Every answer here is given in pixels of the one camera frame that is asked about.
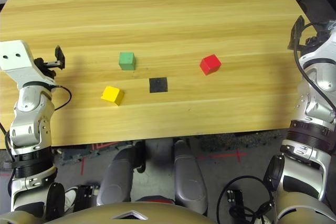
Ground black looped floor cable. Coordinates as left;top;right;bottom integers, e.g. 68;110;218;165
216;175;275;224

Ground grey robot leg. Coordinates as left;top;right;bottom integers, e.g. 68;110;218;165
96;144;135;207
172;139;208;215

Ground grey right robot leg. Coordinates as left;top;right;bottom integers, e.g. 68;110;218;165
172;139;208;215

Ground olive robot torso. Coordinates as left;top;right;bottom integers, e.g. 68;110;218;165
46;201;216;224

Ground black square marker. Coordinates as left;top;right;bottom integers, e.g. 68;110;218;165
149;77;169;94

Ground grey left robot leg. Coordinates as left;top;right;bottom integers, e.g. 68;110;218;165
96;144;135;207

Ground black left shoulder cable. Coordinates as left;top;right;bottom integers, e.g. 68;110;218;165
0;123;16;162

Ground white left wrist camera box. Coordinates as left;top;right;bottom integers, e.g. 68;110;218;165
0;40;57;86

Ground black left wrist camera cable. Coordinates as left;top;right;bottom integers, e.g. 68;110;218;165
50;84;72;111

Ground black floor mat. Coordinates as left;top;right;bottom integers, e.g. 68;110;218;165
288;0;336;28

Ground dark speckled floor mat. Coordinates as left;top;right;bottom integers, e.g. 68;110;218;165
201;129;289;153

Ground black mat with red lines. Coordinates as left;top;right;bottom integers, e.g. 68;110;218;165
90;141;132;152

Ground red wooden block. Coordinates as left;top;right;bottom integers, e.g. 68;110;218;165
199;54;222;76

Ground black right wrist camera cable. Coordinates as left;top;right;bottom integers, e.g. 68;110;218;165
293;22;336;125

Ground white shoe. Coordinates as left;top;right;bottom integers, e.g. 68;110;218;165
64;187;79;213

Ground small black floor box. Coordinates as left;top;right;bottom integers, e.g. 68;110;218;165
227;189;244;209

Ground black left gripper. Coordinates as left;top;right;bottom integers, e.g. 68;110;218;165
34;46;66;79

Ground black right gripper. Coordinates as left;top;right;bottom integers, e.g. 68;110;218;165
287;15;333;52

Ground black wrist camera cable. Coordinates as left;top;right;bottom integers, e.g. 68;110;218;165
50;84;72;111
293;22;336;125

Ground yellow wooden block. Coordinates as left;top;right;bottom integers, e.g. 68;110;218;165
100;86;124;106

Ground green wooden block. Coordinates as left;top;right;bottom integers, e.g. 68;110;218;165
119;52;137;71

